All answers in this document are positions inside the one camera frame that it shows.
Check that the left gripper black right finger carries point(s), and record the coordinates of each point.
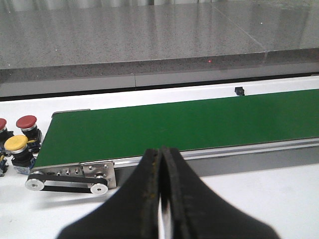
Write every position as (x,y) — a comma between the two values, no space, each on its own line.
(196,211)

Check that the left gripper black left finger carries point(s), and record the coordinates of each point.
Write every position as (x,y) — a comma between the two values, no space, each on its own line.
(131,213)

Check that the steel conveyor support bracket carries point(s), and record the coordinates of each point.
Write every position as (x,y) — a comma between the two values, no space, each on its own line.
(104,168)

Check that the red push button switch edge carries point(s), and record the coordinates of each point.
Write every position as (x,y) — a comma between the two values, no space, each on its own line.
(4,136)

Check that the grey stone counter slab right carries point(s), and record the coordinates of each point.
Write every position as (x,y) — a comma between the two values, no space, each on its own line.
(288,30)

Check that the aluminium conveyor frame rail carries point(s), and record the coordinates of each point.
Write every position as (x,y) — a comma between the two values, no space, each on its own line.
(205,162)

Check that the red push button switch spare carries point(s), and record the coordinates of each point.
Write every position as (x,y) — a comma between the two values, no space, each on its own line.
(29,128)

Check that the grey stone counter slab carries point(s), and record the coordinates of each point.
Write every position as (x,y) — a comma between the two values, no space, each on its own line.
(288,30)
(44,45)

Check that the blue switch base at edge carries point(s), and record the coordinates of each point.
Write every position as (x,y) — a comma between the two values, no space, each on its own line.
(3,165)

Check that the grey stone counter slab left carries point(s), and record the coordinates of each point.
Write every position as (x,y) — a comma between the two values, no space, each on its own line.
(44,45)

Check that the black drive belt with pulleys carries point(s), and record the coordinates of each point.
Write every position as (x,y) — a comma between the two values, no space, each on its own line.
(37,181)

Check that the yellow push button switch spare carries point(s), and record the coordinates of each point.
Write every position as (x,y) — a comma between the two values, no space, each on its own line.
(22,159)

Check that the green conveyor belt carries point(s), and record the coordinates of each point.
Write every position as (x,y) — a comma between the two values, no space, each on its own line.
(82,136)

